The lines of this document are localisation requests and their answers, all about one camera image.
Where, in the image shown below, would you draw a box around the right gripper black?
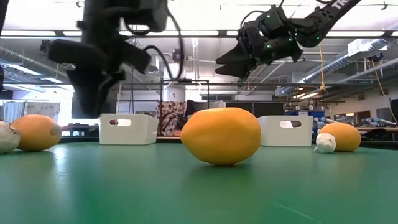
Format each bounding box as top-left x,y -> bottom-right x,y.
214,22 -> 272,80

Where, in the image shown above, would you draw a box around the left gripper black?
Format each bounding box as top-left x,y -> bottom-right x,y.
46,39 -> 153,119

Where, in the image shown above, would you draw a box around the yellow lemon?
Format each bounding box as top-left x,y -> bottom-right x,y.
319,122 -> 362,152
11,114 -> 62,152
180,107 -> 262,166

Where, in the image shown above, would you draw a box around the white garlic bulb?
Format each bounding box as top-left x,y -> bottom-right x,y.
0,120 -> 21,156
313,133 -> 338,154

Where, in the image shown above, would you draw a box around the black screen panels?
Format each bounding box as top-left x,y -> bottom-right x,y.
225,101 -> 285,118

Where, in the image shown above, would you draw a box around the black chair back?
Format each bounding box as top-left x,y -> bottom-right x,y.
185,99 -> 210,115

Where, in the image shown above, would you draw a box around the white plastic basket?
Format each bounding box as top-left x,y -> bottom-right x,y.
257,115 -> 314,147
98,113 -> 159,146

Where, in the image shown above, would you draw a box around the pale patterned sheet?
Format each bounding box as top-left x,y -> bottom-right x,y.
26,101 -> 62,121

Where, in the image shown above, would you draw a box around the brown patterned cloth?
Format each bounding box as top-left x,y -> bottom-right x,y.
156,101 -> 187,137

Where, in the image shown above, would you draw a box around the blue storage bins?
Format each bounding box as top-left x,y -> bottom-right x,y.
284,108 -> 326,126

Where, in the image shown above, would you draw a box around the long ceiling light bar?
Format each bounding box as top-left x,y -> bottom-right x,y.
0,29 -> 398,39

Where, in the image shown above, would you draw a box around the white curtain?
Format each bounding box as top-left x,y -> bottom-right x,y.
2,101 -> 26,124

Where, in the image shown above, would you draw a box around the green table mat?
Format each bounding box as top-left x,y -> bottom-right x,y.
0,142 -> 398,224

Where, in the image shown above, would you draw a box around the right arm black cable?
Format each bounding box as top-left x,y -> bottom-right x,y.
240,9 -> 266,28

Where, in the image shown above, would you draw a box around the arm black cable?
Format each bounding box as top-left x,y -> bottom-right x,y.
142,6 -> 185,81
240,9 -> 266,28

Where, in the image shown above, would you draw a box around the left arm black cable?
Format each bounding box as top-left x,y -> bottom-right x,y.
142,6 -> 185,81

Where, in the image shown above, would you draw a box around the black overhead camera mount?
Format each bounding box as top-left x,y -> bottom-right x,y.
39,39 -> 52,54

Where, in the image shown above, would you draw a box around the large silver ventilation duct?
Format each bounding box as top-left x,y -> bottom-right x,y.
275,39 -> 389,95

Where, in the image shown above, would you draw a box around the black frame post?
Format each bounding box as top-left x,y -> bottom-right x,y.
0,0 -> 10,93

